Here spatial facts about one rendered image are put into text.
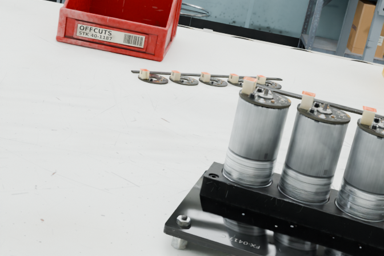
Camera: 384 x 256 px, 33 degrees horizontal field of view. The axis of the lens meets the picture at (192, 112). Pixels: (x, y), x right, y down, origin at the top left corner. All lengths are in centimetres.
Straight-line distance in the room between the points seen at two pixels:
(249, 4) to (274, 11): 19
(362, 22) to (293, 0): 60
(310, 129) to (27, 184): 14
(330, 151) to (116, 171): 12
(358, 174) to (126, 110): 20
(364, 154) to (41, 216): 15
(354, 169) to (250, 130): 5
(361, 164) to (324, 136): 2
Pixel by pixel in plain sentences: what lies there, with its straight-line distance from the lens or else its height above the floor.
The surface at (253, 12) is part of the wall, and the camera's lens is 475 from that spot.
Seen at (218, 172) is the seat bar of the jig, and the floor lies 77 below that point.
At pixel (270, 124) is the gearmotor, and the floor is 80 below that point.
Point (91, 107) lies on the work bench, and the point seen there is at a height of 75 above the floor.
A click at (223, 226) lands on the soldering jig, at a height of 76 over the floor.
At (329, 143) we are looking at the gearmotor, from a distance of 30.
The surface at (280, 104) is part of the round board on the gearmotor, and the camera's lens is 30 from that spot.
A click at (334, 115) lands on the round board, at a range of 30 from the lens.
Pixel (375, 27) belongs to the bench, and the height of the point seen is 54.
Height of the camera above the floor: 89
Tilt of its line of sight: 18 degrees down
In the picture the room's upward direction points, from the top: 11 degrees clockwise
